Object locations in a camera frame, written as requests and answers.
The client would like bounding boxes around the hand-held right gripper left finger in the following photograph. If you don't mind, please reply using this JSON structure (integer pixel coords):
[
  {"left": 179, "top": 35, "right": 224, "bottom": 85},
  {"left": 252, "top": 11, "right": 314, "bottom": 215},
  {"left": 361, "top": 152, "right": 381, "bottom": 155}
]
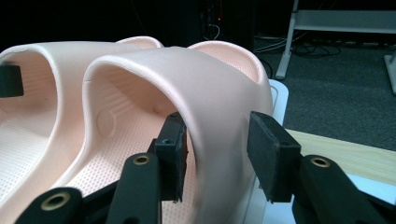
[{"left": 154, "top": 111, "right": 190, "bottom": 203}]

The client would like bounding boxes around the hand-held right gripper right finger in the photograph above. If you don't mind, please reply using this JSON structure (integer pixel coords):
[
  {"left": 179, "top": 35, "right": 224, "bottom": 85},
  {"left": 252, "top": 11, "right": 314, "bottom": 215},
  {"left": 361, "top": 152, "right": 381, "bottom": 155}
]
[{"left": 247, "top": 111, "right": 303, "bottom": 204}]

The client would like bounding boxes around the pink rubber slipper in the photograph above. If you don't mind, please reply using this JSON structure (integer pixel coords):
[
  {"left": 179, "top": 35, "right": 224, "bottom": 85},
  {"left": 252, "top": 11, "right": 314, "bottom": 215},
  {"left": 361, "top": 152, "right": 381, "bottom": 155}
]
[
  {"left": 0, "top": 35, "right": 164, "bottom": 210},
  {"left": 50, "top": 40, "right": 275, "bottom": 224}
]

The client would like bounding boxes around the white table mat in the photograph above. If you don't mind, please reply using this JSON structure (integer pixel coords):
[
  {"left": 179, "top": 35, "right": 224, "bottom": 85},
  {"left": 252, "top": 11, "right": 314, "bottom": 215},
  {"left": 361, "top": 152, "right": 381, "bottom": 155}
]
[{"left": 346, "top": 173, "right": 396, "bottom": 207}]

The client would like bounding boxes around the dark equipment cabinet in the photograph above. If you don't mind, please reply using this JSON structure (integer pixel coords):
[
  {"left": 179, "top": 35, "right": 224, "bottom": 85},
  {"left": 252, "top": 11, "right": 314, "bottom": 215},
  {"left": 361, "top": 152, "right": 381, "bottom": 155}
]
[{"left": 199, "top": 0, "right": 257, "bottom": 51}]

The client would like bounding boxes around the black looped floor cable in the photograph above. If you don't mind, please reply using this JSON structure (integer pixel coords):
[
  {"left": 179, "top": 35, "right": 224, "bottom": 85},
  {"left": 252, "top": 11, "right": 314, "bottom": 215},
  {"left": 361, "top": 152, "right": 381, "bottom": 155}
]
[{"left": 291, "top": 39, "right": 343, "bottom": 59}]

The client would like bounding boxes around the white floor cable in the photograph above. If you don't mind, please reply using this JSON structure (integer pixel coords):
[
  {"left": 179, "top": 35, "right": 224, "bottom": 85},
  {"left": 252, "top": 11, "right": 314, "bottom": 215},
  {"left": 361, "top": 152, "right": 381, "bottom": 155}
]
[{"left": 253, "top": 30, "right": 307, "bottom": 53}]

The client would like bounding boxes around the white metal table frame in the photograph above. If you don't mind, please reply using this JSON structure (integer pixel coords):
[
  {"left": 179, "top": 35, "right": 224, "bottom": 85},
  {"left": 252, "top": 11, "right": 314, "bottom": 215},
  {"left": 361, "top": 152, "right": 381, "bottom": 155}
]
[{"left": 275, "top": 0, "right": 396, "bottom": 96}]

